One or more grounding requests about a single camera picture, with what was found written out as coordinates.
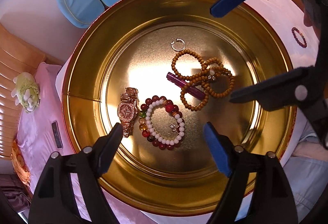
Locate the small silver charm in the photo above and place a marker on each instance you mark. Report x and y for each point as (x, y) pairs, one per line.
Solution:
(211, 75)

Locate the purple curtain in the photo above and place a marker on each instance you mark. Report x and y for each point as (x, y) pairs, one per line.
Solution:
(17, 195)

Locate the grey zippered clothing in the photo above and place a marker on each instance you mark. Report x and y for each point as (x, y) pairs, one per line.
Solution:
(305, 166)

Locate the rose gold wristwatch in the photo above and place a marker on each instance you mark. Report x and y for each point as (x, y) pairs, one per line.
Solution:
(127, 110)

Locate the purple lipstick tube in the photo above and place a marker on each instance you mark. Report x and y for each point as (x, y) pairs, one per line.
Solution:
(195, 92)

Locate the white pearl bracelet red bead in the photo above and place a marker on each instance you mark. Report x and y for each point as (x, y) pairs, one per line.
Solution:
(160, 114)

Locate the green plush toy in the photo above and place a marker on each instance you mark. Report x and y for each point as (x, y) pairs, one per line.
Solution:
(26, 92)

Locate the small silver earring stud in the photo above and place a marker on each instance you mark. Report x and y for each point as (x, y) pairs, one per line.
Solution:
(174, 127)

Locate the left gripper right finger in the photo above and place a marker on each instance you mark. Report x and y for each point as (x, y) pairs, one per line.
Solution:
(272, 200)

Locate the orange pillow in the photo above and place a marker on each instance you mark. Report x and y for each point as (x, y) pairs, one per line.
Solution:
(19, 164)

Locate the wooden bed headboard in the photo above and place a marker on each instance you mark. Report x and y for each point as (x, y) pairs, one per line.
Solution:
(19, 63)

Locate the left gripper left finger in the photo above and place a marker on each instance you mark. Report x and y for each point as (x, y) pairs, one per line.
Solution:
(53, 200)

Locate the red gold round tin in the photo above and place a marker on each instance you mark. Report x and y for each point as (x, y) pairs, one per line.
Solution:
(132, 44)

